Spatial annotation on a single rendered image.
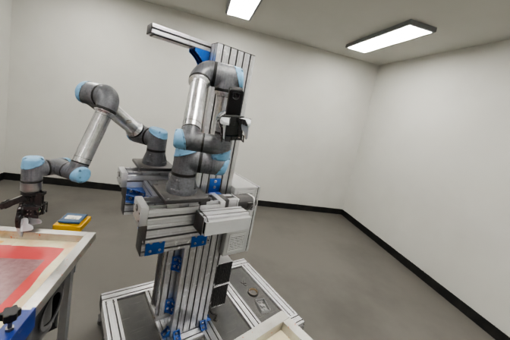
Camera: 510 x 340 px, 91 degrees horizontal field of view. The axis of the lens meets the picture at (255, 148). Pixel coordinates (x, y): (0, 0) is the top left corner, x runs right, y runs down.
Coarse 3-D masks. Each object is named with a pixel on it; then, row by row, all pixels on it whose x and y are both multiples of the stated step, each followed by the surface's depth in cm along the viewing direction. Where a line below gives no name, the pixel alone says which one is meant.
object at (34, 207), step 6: (36, 192) 111; (42, 192) 113; (30, 198) 111; (36, 198) 111; (42, 198) 113; (24, 204) 110; (30, 204) 111; (36, 204) 111; (42, 204) 113; (18, 210) 109; (24, 210) 110; (30, 210) 111; (36, 210) 110; (42, 210) 115; (24, 216) 111; (30, 216) 111; (36, 216) 111
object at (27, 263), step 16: (0, 256) 100; (16, 256) 102; (32, 256) 104; (48, 256) 105; (0, 272) 92; (16, 272) 94; (32, 272) 95; (0, 288) 86; (16, 288) 87; (0, 304) 80
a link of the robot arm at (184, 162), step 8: (176, 152) 118; (184, 152) 116; (192, 152) 117; (200, 152) 121; (176, 160) 118; (184, 160) 117; (192, 160) 118; (200, 160) 119; (176, 168) 118; (184, 168) 118; (192, 168) 119
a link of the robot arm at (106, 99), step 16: (96, 96) 119; (112, 96) 121; (96, 112) 118; (112, 112) 121; (96, 128) 117; (80, 144) 115; (96, 144) 118; (80, 160) 114; (64, 176) 113; (80, 176) 112
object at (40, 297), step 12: (0, 228) 111; (12, 228) 113; (36, 228) 116; (48, 240) 115; (60, 240) 116; (72, 240) 117; (84, 240) 115; (72, 252) 105; (84, 252) 111; (60, 264) 97; (72, 264) 100; (60, 276) 92; (48, 288) 85; (36, 300) 80; (48, 300) 85; (36, 312) 79
